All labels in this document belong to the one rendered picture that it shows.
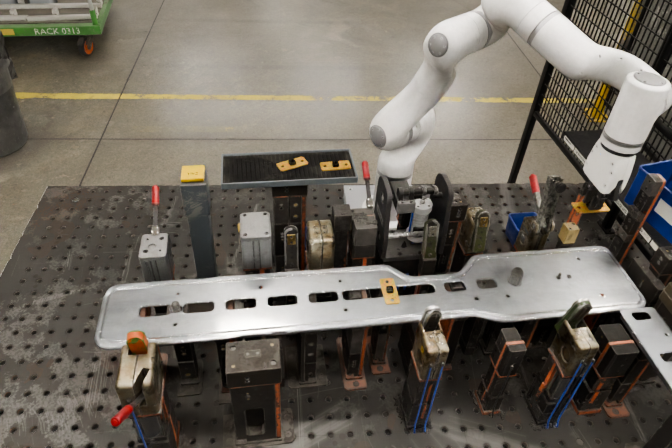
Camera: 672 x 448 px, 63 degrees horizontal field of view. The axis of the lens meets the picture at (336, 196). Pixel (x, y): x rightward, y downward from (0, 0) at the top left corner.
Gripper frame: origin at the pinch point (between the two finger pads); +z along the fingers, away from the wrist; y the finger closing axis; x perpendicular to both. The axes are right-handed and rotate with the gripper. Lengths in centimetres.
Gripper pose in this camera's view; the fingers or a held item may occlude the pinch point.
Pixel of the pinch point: (594, 199)
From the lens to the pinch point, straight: 143.2
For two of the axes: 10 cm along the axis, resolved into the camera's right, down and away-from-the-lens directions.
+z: -0.5, 7.6, 6.4
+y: 1.5, 6.4, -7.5
